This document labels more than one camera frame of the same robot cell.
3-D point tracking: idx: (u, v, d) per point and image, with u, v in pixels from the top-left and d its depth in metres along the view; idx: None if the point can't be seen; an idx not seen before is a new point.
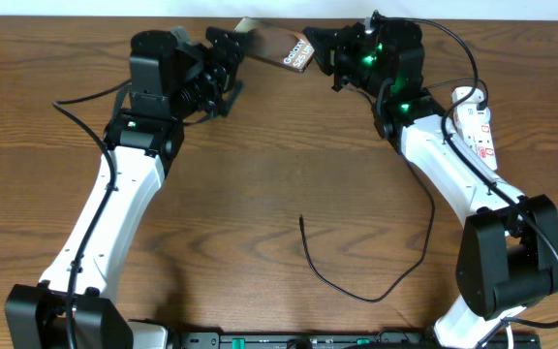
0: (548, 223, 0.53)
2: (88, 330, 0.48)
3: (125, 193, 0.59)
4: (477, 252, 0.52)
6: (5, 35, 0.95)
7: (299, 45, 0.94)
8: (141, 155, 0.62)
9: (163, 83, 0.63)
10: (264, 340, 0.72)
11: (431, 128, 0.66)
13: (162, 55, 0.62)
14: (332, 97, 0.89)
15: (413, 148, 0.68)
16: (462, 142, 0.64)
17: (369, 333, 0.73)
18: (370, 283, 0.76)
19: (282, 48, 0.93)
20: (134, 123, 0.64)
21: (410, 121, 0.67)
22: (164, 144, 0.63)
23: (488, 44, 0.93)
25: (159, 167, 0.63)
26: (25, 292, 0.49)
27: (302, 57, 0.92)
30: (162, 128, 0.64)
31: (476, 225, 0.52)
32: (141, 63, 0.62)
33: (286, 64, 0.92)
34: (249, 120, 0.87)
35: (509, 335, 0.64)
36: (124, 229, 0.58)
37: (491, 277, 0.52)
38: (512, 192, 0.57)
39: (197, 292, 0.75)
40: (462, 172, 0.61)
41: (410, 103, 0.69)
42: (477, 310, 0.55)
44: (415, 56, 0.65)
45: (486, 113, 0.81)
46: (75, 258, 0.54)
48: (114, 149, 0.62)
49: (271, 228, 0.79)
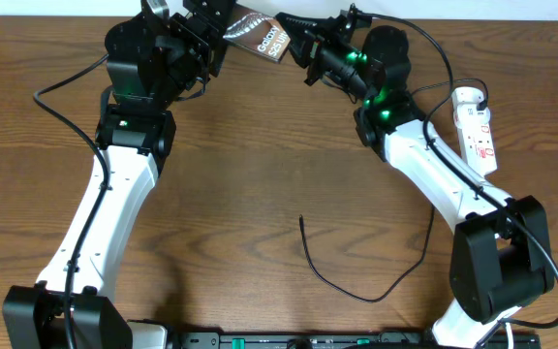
0: (538, 223, 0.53)
2: (87, 329, 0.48)
3: (119, 192, 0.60)
4: (468, 259, 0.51)
6: (6, 35, 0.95)
7: (273, 30, 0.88)
8: (135, 154, 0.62)
9: (145, 85, 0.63)
10: (264, 340, 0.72)
11: (414, 133, 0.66)
13: (141, 60, 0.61)
14: (332, 97, 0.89)
15: (399, 155, 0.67)
16: (444, 148, 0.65)
17: (369, 333, 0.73)
18: (370, 283, 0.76)
19: (256, 33, 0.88)
20: (125, 122, 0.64)
21: (391, 127, 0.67)
22: (157, 142, 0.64)
23: (488, 45, 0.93)
25: (152, 165, 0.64)
26: (24, 294, 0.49)
27: (278, 46, 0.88)
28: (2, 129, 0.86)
30: (154, 126, 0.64)
31: (465, 233, 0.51)
32: (120, 70, 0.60)
33: (261, 52, 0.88)
34: (249, 120, 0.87)
35: (509, 335, 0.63)
36: (118, 228, 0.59)
37: (484, 283, 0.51)
38: (501, 195, 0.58)
39: (197, 292, 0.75)
40: (448, 178, 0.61)
41: (389, 110, 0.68)
42: (474, 314, 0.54)
44: (400, 71, 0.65)
45: (487, 113, 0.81)
46: (71, 258, 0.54)
48: (108, 149, 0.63)
49: (271, 228, 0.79)
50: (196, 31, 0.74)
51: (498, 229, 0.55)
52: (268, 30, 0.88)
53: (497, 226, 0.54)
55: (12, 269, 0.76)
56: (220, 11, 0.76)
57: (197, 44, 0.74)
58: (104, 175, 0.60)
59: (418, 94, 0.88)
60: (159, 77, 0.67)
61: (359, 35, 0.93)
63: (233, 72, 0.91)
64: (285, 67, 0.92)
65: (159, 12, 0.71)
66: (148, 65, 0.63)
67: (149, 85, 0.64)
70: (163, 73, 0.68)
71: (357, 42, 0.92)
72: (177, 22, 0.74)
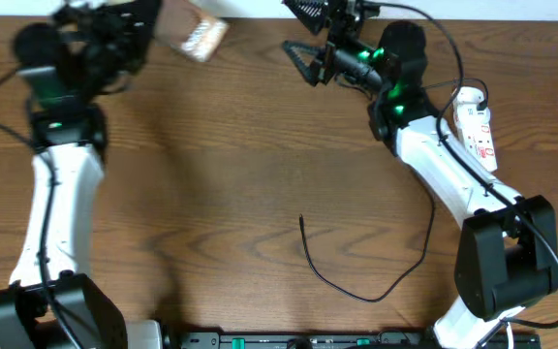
0: (545, 222, 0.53)
2: (74, 308, 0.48)
3: (69, 185, 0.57)
4: (475, 254, 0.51)
6: (0, 32, 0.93)
7: (203, 27, 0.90)
8: (73, 148, 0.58)
9: (66, 79, 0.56)
10: (264, 340, 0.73)
11: (426, 129, 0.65)
13: (56, 60, 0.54)
14: (331, 96, 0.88)
15: (410, 149, 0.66)
16: (456, 144, 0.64)
17: (369, 333, 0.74)
18: (370, 283, 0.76)
19: (184, 29, 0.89)
20: (56, 123, 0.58)
21: (404, 122, 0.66)
22: (94, 135, 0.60)
23: (488, 45, 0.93)
25: (94, 156, 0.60)
26: (0, 295, 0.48)
27: (206, 47, 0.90)
28: None
30: (85, 120, 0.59)
31: (473, 228, 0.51)
32: (38, 74, 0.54)
33: (188, 51, 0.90)
34: (250, 120, 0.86)
35: (509, 335, 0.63)
36: (76, 217, 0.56)
37: (489, 278, 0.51)
38: (511, 192, 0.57)
39: (198, 292, 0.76)
40: (460, 175, 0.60)
41: (404, 105, 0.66)
42: (477, 312, 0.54)
44: (416, 66, 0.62)
45: (487, 113, 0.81)
46: (39, 250, 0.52)
48: (49, 150, 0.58)
49: (271, 228, 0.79)
50: (114, 28, 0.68)
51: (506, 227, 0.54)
52: (198, 26, 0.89)
53: (505, 225, 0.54)
55: (12, 269, 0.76)
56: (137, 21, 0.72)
57: (116, 39, 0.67)
58: (49, 172, 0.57)
59: None
60: (77, 71, 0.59)
61: None
63: (232, 70, 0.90)
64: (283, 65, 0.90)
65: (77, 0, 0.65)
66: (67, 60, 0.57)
67: (70, 80, 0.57)
70: (77, 67, 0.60)
71: None
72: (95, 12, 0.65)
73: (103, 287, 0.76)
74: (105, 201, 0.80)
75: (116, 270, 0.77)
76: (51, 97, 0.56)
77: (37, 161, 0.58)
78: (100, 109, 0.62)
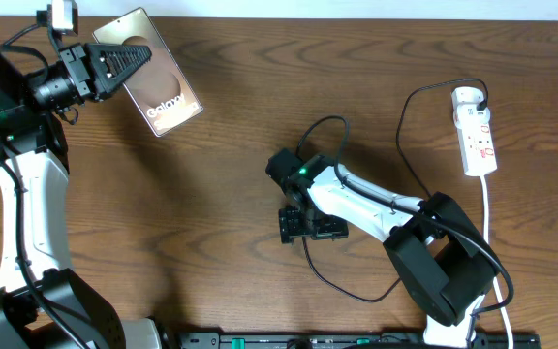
0: (455, 214, 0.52)
2: (64, 303, 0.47)
3: (35, 192, 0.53)
4: (408, 270, 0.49)
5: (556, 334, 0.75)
6: None
7: (177, 99, 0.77)
8: (32, 155, 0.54)
9: (11, 95, 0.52)
10: (264, 340, 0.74)
11: (327, 177, 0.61)
13: None
14: (330, 97, 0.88)
15: (328, 207, 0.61)
16: (360, 180, 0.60)
17: (369, 333, 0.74)
18: (370, 283, 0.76)
19: (155, 93, 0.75)
20: (11, 136, 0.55)
21: (310, 179, 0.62)
22: (53, 141, 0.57)
23: (489, 45, 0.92)
25: (56, 161, 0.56)
26: None
27: (170, 120, 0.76)
28: None
30: (40, 126, 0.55)
31: (392, 248, 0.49)
32: None
33: (148, 117, 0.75)
34: (250, 120, 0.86)
35: (509, 335, 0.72)
36: (49, 214, 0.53)
37: (432, 286, 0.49)
38: (413, 200, 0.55)
39: (199, 292, 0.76)
40: (366, 206, 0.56)
41: (306, 166, 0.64)
42: (443, 321, 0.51)
44: (280, 154, 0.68)
45: (486, 112, 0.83)
46: (19, 254, 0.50)
48: (11, 159, 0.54)
49: (271, 228, 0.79)
50: (80, 74, 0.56)
51: (427, 233, 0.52)
52: (173, 95, 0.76)
53: (424, 233, 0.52)
55: None
56: (112, 71, 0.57)
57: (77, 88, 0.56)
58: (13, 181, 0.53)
59: (419, 95, 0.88)
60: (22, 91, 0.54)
61: (357, 35, 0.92)
63: (231, 70, 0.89)
64: (282, 66, 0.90)
65: (61, 28, 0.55)
66: (7, 78, 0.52)
67: (16, 91, 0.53)
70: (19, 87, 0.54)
71: (356, 42, 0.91)
72: (78, 55, 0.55)
73: (104, 287, 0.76)
74: (103, 202, 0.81)
75: (116, 271, 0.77)
76: None
77: None
78: (53, 117, 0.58)
